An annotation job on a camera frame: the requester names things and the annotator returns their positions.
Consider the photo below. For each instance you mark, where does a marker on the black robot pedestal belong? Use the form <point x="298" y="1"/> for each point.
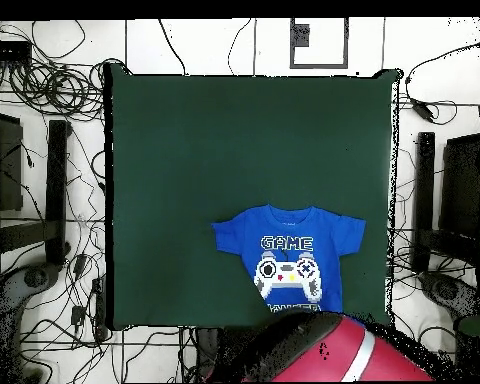
<point x="208" y="344"/>

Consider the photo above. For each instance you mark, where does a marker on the black office chair base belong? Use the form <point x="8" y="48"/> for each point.
<point x="34" y="276"/>
<point x="448" y="290"/>

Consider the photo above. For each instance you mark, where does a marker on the small grey square plate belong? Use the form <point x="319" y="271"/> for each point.
<point x="302" y="35"/>

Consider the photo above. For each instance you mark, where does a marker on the grey square frame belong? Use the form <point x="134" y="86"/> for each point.
<point x="320" y="65"/>

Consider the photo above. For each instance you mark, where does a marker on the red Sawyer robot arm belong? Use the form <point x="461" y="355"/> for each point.
<point x="336" y="352"/>

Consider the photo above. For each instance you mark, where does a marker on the dark box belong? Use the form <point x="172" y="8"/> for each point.
<point x="8" y="168"/>
<point x="462" y="188"/>

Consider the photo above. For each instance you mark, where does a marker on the blue shirt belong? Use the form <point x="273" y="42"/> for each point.
<point x="328" y="232"/>

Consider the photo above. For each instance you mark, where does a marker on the small black power adapter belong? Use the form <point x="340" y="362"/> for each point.
<point x="78" y="314"/>

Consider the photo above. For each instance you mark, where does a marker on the black power strip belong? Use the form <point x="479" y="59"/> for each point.
<point x="100" y="308"/>
<point x="8" y="52"/>

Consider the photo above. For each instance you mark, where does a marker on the dark green table cloth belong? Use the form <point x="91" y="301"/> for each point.
<point x="164" y="160"/>

